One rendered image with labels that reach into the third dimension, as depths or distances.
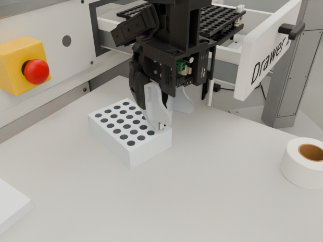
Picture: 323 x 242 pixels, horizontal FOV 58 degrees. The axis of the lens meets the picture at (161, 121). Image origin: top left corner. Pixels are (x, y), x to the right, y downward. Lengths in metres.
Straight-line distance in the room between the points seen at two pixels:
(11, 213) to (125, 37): 0.27
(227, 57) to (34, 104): 0.37
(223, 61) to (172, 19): 0.19
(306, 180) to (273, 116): 1.32
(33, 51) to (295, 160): 0.43
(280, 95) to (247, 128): 1.16
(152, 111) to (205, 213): 0.16
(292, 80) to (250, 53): 1.22
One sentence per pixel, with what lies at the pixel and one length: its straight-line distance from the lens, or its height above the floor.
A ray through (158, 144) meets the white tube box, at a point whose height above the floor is 0.78.
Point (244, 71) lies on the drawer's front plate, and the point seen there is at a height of 0.87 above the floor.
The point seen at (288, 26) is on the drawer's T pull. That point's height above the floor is 0.91.
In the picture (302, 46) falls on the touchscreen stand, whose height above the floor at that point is 0.54.
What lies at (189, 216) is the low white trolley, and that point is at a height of 0.76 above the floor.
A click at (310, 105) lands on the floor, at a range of 2.22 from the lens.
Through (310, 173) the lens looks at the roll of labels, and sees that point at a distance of 0.45.
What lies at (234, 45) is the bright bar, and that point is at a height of 0.85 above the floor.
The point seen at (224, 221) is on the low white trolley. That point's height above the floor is 0.76.
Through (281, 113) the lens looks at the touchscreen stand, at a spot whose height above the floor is 0.15.
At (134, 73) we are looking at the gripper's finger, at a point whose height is 0.91.
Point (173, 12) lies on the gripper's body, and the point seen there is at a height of 0.99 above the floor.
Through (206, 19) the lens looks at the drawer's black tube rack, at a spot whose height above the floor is 0.90.
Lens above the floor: 1.08
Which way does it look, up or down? 36 degrees down
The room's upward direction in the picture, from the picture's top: straight up
